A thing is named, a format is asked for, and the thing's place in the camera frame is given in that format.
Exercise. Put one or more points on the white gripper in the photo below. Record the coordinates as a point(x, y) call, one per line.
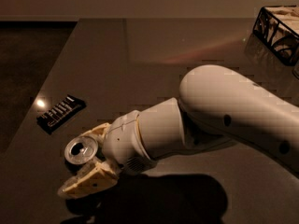
point(122, 141)

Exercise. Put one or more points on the green soda can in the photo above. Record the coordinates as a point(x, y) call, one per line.
point(80, 150)

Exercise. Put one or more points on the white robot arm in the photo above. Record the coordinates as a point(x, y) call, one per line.
point(216, 106)

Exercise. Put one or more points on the black snack bar wrapper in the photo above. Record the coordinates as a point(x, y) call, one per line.
point(60, 113)

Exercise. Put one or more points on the black wire basket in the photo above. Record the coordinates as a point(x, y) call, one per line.
point(278, 28)

